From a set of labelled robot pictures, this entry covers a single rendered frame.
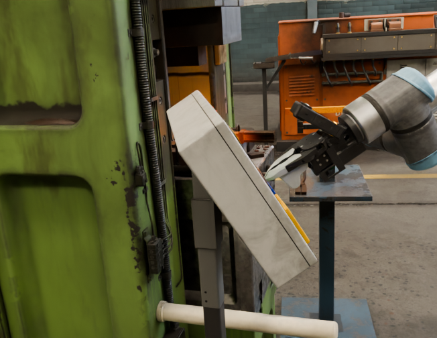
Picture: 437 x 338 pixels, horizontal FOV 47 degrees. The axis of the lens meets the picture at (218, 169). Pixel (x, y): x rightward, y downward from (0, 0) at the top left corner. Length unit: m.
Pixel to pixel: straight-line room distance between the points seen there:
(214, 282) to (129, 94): 0.45
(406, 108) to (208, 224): 0.46
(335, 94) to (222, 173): 4.33
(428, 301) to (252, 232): 1.92
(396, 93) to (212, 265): 0.49
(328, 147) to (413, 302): 1.66
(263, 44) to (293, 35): 4.08
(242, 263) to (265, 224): 0.69
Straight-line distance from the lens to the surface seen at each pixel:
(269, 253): 0.80
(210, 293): 0.99
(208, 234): 0.93
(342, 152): 1.06
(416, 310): 2.55
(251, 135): 1.48
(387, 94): 1.05
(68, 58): 1.22
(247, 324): 1.27
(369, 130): 1.04
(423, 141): 1.11
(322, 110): 2.10
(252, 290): 1.49
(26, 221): 1.42
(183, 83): 1.76
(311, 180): 2.05
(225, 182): 0.74
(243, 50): 9.05
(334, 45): 4.83
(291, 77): 4.98
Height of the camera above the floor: 1.34
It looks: 17 degrees down
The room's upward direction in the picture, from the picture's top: 4 degrees counter-clockwise
